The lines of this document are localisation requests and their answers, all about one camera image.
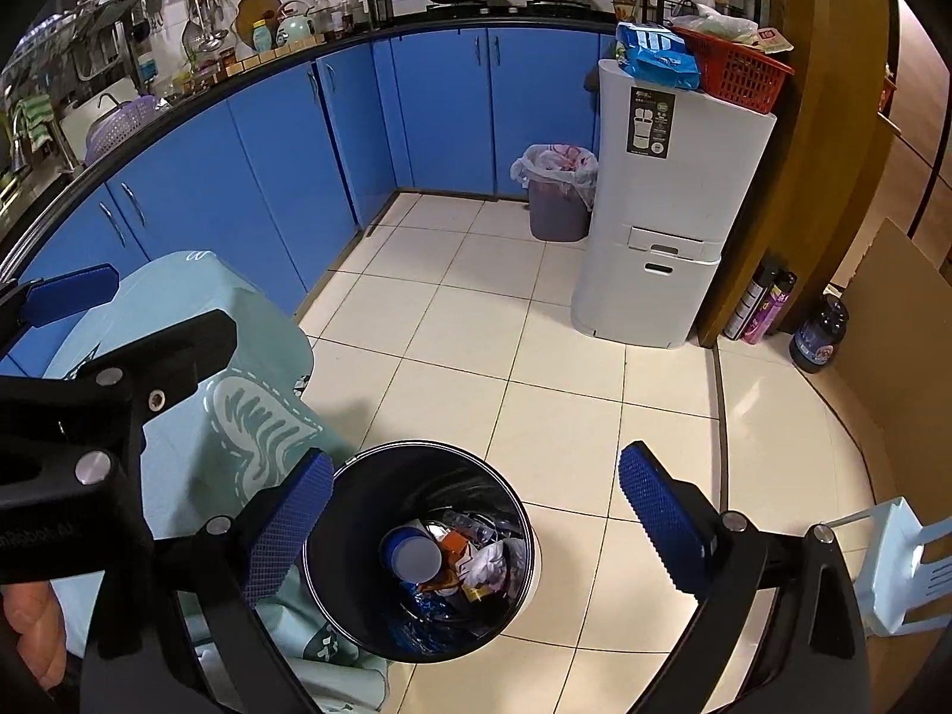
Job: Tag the purple bin with plastic bag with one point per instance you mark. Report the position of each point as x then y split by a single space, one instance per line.
556 204

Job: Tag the dark blue jar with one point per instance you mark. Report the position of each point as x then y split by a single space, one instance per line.
818 338

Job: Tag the wooden utensil holder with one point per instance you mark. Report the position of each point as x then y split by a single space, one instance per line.
625 6

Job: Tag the light blue plastic stool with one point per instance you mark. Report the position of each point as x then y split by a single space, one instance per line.
892 573

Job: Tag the cluster of seasoning bottles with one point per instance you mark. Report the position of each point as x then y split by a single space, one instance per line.
357 11

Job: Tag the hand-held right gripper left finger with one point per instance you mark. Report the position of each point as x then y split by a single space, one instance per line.
286 528

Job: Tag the person's left hand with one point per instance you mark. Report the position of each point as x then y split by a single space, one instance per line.
30 625

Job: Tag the round wooden cutting board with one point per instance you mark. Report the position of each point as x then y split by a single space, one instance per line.
256 11

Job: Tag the blue lower cabinets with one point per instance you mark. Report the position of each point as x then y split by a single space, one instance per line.
282 163

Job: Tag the blue snack packet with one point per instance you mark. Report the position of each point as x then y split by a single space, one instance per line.
658 56

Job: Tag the black gas stove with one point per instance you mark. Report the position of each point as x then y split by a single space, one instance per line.
513 9

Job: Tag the red plastic basket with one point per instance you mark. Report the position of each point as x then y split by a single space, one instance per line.
736 74

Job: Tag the clear plastic bag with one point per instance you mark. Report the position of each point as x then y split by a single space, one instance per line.
710 11

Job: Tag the black spray can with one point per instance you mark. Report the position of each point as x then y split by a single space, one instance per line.
747 305

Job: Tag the purple spray can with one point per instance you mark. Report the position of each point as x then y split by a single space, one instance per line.
773 309

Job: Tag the green striped cloth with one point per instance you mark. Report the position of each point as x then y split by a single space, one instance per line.
31 119

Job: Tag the round table with teal tablecloth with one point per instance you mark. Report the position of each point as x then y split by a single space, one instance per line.
245 327

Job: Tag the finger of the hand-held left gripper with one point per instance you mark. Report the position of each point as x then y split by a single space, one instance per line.
74 290
178 353

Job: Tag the mint green kettle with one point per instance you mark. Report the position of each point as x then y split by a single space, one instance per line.
296 28

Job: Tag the checkered wooden board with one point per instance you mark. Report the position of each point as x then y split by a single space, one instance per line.
275 56

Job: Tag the purple plastic basket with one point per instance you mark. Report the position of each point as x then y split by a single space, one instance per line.
123 130

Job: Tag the black trash bin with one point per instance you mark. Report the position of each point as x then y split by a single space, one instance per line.
357 513

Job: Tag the wooden door frame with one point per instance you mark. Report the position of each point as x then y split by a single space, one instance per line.
825 126

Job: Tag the teal bottle with yellow cap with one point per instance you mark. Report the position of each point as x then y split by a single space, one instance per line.
262 37

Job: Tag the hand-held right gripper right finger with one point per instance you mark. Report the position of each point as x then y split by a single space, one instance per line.
666 524

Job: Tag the refrigerator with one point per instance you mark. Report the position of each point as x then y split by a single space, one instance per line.
922 163

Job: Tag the cardboard sheet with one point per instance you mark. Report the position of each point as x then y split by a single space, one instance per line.
892 327

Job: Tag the metal dish rack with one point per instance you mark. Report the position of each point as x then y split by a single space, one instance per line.
97 44

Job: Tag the hanging kitchen utensils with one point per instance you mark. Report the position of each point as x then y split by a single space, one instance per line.
204 11

